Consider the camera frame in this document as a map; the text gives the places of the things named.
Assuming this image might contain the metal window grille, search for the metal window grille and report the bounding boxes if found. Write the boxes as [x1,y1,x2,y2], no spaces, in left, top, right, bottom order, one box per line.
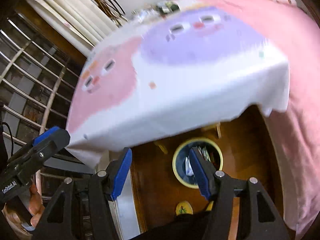
[0,12,86,205]

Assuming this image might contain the pink bed blanket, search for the pink bed blanket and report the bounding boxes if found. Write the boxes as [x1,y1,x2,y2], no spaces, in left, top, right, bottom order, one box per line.
[172,0,320,240]

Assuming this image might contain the clear plastic wrapper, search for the clear plastic wrapper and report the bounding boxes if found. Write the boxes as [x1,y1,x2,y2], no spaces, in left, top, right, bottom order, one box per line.
[131,8,158,23]

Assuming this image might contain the hanging grey handbag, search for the hanging grey handbag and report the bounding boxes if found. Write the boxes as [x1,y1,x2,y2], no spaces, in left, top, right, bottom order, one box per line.
[97,0,128,26]

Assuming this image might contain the dark green tea box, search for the dark green tea box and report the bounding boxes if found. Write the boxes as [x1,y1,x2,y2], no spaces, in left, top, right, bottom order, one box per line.
[156,1,180,15]

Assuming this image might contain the blue trash bin yellow rim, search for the blue trash bin yellow rim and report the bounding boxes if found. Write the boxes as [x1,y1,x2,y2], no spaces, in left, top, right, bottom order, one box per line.
[172,137,223,189]

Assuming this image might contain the cream curtain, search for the cream curtain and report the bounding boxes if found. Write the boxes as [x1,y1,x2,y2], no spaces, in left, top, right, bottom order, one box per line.
[26,0,117,56]

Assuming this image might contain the person's left hand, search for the person's left hand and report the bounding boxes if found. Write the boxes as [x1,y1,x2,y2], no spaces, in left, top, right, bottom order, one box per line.
[2,183,45,233]

